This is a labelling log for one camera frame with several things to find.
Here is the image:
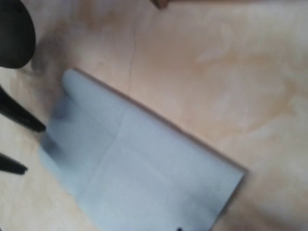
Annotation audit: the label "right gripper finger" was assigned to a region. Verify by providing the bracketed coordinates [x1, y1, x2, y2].
[0, 154, 28, 175]
[0, 88, 46, 132]

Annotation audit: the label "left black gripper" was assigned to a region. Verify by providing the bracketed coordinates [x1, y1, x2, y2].
[0, 0, 36, 69]

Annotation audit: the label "light blue cleaning cloth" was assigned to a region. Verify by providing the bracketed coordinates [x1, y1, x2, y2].
[39, 70, 247, 231]

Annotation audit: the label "brown frame sunglasses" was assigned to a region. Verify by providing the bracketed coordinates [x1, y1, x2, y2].
[151, 0, 170, 9]

